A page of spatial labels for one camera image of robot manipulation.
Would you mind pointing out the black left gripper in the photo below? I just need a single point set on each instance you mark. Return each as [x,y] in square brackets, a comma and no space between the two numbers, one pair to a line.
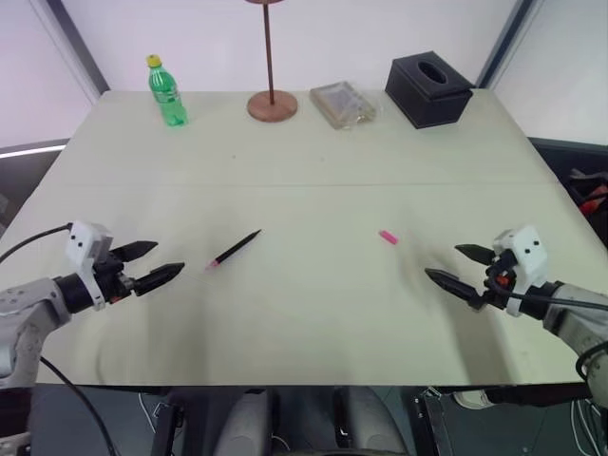
[112,280]

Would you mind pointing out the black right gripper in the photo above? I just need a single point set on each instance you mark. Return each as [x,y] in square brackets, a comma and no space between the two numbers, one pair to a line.
[501,280]

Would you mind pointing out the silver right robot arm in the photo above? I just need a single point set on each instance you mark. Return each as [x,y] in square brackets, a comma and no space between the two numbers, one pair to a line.
[570,313]

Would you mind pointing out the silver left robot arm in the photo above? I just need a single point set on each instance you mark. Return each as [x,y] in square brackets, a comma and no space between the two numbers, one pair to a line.
[28,304]

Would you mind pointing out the pink pen cap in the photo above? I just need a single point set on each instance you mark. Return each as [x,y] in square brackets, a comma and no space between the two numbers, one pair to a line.
[388,237]

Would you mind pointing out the black pen with pink tip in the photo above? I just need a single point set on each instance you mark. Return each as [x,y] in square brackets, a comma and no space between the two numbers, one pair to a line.
[235,249]

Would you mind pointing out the green plastic bottle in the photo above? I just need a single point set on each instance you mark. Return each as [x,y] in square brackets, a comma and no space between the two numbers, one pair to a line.
[168,97]

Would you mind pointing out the red and black tool pile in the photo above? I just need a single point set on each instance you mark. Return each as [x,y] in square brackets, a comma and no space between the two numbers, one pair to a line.
[591,192]

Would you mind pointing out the black tissue box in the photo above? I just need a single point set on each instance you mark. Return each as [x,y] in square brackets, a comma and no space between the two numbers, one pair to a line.
[427,102]

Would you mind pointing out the dark rounded grey shape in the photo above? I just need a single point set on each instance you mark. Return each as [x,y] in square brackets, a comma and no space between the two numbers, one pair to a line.
[249,423]
[368,423]

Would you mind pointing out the brown stand with round base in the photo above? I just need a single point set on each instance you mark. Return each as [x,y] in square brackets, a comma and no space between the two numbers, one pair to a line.
[272,108]

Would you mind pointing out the clear plastic box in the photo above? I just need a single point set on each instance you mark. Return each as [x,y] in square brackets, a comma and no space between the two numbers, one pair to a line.
[343,103]

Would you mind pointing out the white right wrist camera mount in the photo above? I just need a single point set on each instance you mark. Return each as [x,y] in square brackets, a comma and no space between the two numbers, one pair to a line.
[528,256]

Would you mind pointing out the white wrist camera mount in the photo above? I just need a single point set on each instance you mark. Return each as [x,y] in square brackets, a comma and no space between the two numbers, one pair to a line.
[528,256]
[81,247]

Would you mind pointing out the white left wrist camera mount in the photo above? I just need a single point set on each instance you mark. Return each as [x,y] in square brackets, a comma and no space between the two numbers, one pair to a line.
[81,247]

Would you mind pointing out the black metal frame under table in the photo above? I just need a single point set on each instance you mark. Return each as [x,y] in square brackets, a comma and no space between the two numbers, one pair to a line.
[166,427]

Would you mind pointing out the dark grey window post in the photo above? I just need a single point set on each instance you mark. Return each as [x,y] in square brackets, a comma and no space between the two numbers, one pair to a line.
[78,45]
[503,43]

